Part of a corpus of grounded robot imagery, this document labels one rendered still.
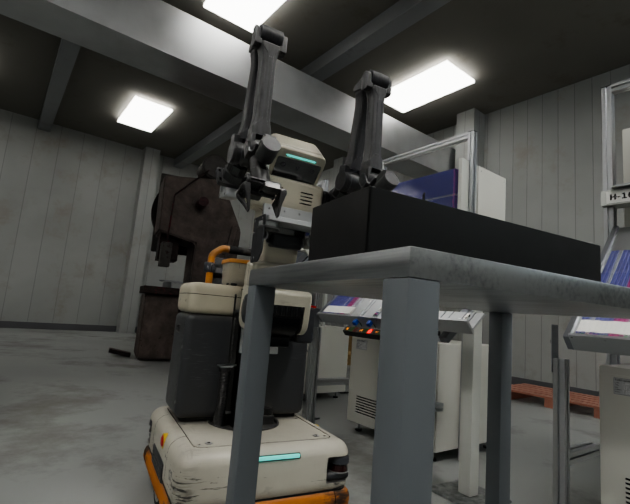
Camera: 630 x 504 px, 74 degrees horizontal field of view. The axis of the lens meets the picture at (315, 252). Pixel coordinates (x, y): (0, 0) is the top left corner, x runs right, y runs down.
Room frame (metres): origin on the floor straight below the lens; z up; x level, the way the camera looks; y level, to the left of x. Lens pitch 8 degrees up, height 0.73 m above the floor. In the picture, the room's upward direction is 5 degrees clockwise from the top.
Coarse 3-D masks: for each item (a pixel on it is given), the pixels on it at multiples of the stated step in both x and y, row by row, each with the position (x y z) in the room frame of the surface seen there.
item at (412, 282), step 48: (288, 288) 0.77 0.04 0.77; (336, 288) 0.65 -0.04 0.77; (384, 288) 0.42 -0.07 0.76; (432, 288) 0.40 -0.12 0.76; (480, 288) 0.44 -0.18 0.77; (528, 288) 0.47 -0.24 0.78; (576, 288) 0.51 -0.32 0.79; (624, 288) 0.56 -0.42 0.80; (384, 336) 0.41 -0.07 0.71; (432, 336) 0.40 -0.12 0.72; (240, 384) 0.77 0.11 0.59; (384, 384) 0.41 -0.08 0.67; (432, 384) 0.40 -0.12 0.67; (240, 432) 0.75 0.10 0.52; (384, 432) 0.41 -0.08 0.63; (432, 432) 0.40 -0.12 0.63; (240, 480) 0.75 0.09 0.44; (384, 480) 0.40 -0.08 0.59
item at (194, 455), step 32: (160, 416) 1.75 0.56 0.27; (288, 416) 1.88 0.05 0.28; (160, 448) 1.58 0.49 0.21; (192, 448) 1.38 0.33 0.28; (224, 448) 1.41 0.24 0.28; (288, 448) 1.49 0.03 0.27; (320, 448) 1.54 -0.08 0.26; (160, 480) 1.50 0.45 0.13; (192, 480) 1.33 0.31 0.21; (224, 480) 1.37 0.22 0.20; (288, 480) 1.48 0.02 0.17; (320, 480) 1.53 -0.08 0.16
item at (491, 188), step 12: (480, 168) 2.49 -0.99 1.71; (480, 180) 2.49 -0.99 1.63; (492, 180) 2.57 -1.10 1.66; (504, 180) 2.66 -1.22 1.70; (480, 192) 2.49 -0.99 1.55; (492, 192) 2.58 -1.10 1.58; (504, 192) 2.66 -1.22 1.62; (480, 204) 2.50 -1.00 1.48; (492, 204) 2.58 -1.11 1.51; (504, 204) 2.66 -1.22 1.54; (492, 216) 2.58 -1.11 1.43; (504, 216) 2.66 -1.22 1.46
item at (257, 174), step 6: (252, 168) 1.17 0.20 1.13; (258, 168) 1.16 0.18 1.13; (252, 174) 1.16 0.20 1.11; (258, 174) 1.15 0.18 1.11; (264, 174) 1.16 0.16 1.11; (246, 180) 1.13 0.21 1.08; (252, 180) 1.13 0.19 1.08; (258, 180) 1.14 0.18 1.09; (264, 180) 1.14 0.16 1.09; (252, 186) 1.16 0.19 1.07; (258, 186) 1.16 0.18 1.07; (258, 192) 1.16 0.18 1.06; (264, 192) 1.17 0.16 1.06; (270, 192) 1.19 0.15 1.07; (270, 198) 1.20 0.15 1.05
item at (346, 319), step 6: (318, 312) 2.64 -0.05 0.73; (324, 318) 2.62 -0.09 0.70; (330, 318) 2.57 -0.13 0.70; (336, 318) 2.52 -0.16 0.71; (342, 318) 2.47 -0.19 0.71; (348, 318) 2.42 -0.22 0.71; (354, 318) 2.38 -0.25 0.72; (360, 318) 2.33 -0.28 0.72; (366, 318) 2.29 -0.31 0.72; (372, 318) 2.25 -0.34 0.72; (378, 318) 2.21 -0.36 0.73; (348, 324) 2.47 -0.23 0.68; (360, 324) 2.38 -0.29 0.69; (378, 324) 2.25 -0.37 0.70
